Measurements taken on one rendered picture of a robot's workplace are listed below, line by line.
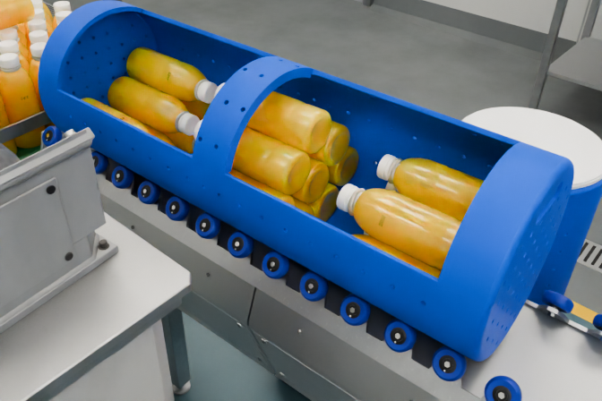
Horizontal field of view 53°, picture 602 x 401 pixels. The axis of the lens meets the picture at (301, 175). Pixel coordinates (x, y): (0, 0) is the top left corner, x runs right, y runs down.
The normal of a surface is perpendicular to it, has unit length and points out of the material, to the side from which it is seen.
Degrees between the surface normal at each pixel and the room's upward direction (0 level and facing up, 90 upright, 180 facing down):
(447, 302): 84
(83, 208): 90
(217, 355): 0
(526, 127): 0
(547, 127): 0
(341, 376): 71
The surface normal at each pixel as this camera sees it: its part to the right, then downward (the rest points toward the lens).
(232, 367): 0.02, -0.82
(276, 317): -0.58, 0.15
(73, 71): 0.79, 0.37
